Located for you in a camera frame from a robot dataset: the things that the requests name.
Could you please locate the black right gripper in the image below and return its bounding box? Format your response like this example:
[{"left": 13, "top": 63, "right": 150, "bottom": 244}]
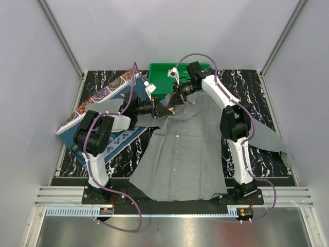
[{"left": 166, "top": 81, "right": 199, "bottom": 110}]

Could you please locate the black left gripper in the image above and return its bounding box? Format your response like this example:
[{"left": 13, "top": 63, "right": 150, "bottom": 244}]
[{"left": 134, "top": 95, "right": 173, "bottom": 119}]

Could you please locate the gold leaf brooch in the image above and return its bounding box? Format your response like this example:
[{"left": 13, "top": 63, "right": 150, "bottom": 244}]
[{"left": 168, "top": 107, "right": 176, "bottom": 115}]

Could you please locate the grey button shirt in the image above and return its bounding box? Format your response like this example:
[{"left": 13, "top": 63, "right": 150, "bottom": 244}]
[{"left": 85, "top": 93, "right": 295, "bottom": 202}]

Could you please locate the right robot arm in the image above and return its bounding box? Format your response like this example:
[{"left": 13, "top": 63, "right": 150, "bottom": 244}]
[{"left": 168, "top": 62, "right": 258, "bottom": 204}]

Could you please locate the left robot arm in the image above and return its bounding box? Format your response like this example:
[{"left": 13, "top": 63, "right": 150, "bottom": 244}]
[{"left": 74, "top": 92, "right": 174, "bottom": 204}]

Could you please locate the green plastic tray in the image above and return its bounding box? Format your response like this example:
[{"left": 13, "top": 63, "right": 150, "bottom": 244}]
[{"left": 147, "top": 62, "right": 213, "bottom": 100}]

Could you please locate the colourful patterned table runner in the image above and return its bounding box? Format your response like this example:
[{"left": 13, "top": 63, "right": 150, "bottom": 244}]
[{"left": 56, "top": 69, "right": 137, "bottom": 136}]

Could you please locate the blue patterned placemat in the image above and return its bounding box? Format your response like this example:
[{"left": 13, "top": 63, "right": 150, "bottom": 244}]
[{"left": 58, "top": 84, "right": 147, "bottom": 170}]

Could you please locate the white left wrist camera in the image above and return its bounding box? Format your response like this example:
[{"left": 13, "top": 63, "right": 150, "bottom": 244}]
[{"left": 144, "top": 81, "right": 156, "bottom": 98}]

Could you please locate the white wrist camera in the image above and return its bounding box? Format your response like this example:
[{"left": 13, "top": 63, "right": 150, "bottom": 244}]
[
  {"left": 144, "top": 81, "right": 156, "bottom": 98},
  {"left": 167, "top": 67, "right": 178, "bottom": 80}
]

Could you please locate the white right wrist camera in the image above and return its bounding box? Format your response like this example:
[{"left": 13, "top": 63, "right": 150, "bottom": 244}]
[{"left": 167, "top": 67, "right": 178, "bottom": 80}]

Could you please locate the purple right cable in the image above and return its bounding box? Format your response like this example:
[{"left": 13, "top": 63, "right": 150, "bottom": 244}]
[{"left": 176, "top": 52, "right": 278, "bottom": 223}]

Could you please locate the purple cable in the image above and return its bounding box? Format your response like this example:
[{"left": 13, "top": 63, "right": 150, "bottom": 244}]
[
  {"left": 82, "top": 61, "right": 143, "bottom": 233},
  {"left": 176, "top": 52, "right": 278, "bottom": 223}
]

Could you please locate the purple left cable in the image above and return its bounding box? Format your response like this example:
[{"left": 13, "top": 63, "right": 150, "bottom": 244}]
[{"left": 82, "top": 61, "right": 143, "bottom": 233}]

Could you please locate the left frame post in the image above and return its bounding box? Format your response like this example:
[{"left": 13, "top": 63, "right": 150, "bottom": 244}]
[{"left": 37, "top": 0, "right": 86, "bottom": 81}]

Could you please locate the frame post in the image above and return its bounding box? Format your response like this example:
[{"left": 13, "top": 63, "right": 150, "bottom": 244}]
[
  {"left": 260, "top": 0, "right": 308, "bottom": 77},
  {"left": 37, "top": 0, "right": 86, "bottom": 81}
]

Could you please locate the right frame post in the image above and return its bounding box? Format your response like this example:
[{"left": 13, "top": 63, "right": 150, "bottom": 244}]
[{"left": 260, "top": 0, "right": 308, "bottom": 77}]

